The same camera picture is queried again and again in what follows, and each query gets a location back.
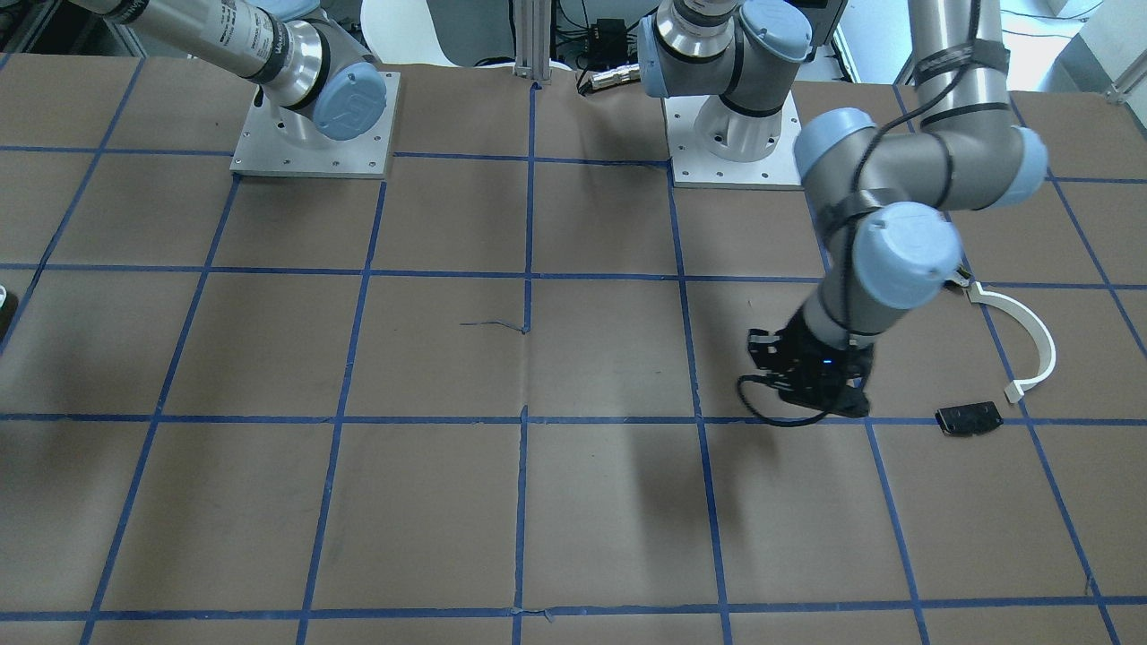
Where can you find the white curved plastic arc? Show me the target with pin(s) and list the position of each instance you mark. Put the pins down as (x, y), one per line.
(1044, 343)

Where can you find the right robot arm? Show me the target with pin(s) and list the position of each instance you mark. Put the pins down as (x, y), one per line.
(304, 61)

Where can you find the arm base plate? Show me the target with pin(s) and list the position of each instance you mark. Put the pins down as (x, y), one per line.
(714, 148)
(275, 143)

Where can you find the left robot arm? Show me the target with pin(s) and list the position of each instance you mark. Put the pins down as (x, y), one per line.
(879, 195)

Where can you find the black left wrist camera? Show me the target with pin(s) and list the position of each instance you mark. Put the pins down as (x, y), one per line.
(826, 384)

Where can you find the white plastic chair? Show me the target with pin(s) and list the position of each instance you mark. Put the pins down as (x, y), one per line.
(402, 33)

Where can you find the aluminium frame post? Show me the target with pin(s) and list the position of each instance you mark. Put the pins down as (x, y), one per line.
(532, 32)

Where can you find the small black flat part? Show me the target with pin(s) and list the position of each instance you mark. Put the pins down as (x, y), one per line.
(968, 420)

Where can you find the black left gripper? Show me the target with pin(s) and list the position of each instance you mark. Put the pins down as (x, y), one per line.
(795, 351)

